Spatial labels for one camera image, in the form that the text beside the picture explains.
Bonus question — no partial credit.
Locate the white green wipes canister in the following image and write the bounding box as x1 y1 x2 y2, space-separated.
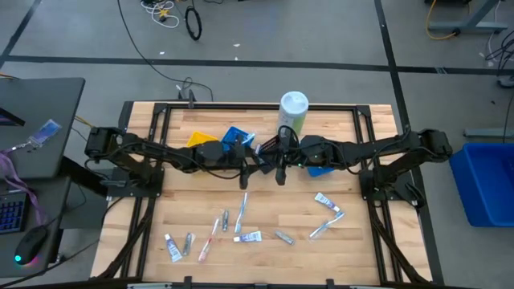
276 91 310 137

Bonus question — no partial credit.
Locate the yellow plastic basket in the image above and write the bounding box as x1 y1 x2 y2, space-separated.
186 131 220 149

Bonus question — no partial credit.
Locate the large blue plastic bin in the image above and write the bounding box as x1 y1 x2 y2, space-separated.
448 142 514 228

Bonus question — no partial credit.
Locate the grey metal floor bar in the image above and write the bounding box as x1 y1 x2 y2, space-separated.
462 128 514 140

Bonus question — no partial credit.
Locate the black plastic basket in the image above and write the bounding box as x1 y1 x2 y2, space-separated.
256 135 282 174

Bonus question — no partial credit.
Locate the black coiled cable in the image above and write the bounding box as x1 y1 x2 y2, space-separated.
183 0 203 42

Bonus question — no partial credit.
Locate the black cable tangle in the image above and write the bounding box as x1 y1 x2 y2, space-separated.
483 30 514 77

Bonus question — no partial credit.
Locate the black keyboard shelf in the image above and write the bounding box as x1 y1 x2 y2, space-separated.
0 178 72 279

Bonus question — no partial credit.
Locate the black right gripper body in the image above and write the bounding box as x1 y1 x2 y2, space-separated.
275 126 302 186

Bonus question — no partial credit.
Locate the purple lanyard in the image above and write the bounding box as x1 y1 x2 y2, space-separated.
0 144 46 226

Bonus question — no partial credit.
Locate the black desk top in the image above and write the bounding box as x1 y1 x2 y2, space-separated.
0 77 86 180

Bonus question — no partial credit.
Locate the long black floor cable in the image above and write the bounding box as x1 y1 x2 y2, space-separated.
116 0 214 102

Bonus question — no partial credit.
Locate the black monitor edge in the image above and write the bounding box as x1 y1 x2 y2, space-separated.
0 106 26 128

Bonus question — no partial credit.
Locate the blue toothbrush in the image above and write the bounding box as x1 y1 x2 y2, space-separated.
235 192 249 234
308 211 345 240

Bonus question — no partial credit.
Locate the black computer mouse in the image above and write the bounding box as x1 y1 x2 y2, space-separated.
14 225 49 266

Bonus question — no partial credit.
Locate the black backlit keyboard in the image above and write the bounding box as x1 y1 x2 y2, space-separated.
0 190 27 236

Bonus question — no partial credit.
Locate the yellow floor cable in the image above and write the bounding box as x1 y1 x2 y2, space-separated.
425 0 461 41

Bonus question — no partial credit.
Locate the white cable bundle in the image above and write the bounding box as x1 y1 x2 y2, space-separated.
140 0 181 30

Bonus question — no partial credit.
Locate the red toothbrush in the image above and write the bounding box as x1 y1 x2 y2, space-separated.
198 218 221 263

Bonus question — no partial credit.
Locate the grey desk base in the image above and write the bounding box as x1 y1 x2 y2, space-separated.
426 0 509 36

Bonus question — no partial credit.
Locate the blue id badge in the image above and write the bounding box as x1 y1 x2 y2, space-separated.
27 119 63 148

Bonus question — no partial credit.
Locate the blue plastic basket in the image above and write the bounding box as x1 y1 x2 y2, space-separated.
307 166 335 178
220 126 256 153

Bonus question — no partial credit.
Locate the small white toothpaste tube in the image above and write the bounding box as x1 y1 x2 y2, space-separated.
164 233 182 264
314 192 341 213
233 230 263 243

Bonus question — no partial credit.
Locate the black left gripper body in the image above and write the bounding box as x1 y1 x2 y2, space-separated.
229 136 253 190

